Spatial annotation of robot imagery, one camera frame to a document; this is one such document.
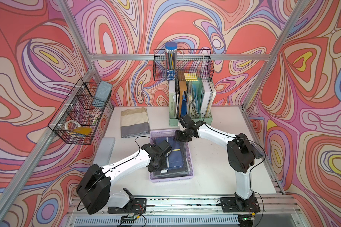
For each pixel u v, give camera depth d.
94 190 0.41
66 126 0.66
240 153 0.51
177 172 0.82
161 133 0.96
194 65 0.97
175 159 0.84
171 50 0.72
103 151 0.91
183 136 0.80
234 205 0.68
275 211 0.72
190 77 0.91
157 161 0.59
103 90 0.81
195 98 0.93
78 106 0.77
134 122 1.08
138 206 0.72
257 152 0.88
